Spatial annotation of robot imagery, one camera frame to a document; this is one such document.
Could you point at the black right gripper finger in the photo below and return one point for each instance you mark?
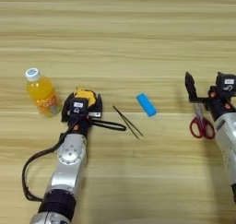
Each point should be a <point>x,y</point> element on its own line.
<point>190,86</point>

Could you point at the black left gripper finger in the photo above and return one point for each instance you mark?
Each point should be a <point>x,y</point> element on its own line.
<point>98,104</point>
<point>66,109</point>

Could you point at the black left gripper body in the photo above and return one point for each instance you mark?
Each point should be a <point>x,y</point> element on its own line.
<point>80,123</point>

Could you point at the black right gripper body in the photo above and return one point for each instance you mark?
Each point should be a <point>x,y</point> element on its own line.
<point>219,106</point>

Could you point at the yellow black tape measure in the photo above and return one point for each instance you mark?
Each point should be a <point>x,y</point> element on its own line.
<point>86,94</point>

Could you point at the orange juice bottle white cap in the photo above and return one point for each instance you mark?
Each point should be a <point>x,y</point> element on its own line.
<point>43,95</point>

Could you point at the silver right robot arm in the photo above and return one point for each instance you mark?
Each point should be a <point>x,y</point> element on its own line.
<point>229,144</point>

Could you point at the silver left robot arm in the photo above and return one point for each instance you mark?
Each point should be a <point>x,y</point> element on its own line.
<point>67,163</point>

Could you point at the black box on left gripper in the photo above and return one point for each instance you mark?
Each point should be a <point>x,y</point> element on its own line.
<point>79,106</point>

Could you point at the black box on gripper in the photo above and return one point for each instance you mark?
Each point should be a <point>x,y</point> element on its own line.
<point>226,81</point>
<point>79,106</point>

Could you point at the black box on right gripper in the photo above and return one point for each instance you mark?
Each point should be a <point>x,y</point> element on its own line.
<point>226,81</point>

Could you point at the black tweezers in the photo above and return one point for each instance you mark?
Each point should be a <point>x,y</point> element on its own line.
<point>127,122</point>

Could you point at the blue rectangular eraser block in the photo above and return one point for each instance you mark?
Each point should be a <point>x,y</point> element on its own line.
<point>146,105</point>

